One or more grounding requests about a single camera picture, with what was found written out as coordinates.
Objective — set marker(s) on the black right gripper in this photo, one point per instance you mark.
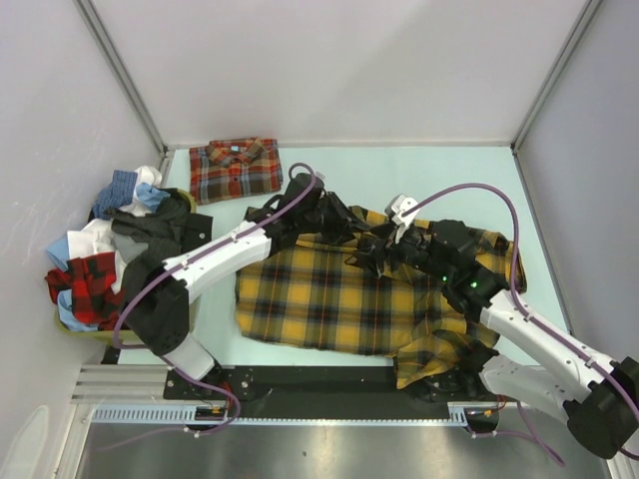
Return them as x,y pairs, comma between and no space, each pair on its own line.
374,256

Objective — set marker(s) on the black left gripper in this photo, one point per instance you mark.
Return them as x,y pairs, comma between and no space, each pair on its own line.
345,225

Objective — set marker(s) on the yellow plaid long sleeve shirt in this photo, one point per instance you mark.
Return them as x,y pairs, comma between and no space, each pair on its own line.
312,295

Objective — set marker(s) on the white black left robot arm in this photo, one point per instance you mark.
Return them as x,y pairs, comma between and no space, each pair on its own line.
160,313

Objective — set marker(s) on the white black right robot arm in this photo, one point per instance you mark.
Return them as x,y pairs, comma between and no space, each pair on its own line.
591,393

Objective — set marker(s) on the folded red plaid shirt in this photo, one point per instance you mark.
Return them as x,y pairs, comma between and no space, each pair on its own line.
226,170

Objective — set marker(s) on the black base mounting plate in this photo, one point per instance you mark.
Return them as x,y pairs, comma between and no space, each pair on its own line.
348,392

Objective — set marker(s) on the light blue shirt in bin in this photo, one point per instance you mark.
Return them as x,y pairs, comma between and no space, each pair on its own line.
86,284

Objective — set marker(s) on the blue patterned shirt in bin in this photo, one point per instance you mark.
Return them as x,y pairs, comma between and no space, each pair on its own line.
117,194

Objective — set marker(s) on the white shirt in bin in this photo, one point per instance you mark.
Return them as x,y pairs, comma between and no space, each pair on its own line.
97,235

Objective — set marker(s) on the red black buffalo plaid shirt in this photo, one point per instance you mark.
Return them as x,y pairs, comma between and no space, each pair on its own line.
88,291

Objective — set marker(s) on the olive green laundry bin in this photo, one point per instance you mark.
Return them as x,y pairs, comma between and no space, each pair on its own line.
126,335

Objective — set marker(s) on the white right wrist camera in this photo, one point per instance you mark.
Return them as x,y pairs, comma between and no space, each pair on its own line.
401,215

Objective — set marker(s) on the white slotted cable duct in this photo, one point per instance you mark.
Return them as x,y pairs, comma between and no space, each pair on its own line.
191,415

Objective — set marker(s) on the aluminium left corner post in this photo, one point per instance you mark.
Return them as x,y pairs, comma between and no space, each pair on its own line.
115,62

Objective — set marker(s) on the aluminium corner post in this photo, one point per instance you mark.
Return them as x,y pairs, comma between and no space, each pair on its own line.
115,62
579,29

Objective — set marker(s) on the aluminium frame front rail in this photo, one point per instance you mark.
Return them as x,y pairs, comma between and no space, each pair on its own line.
120,384

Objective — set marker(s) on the aluminium right corner post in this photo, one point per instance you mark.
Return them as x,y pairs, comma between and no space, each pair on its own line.
579,29

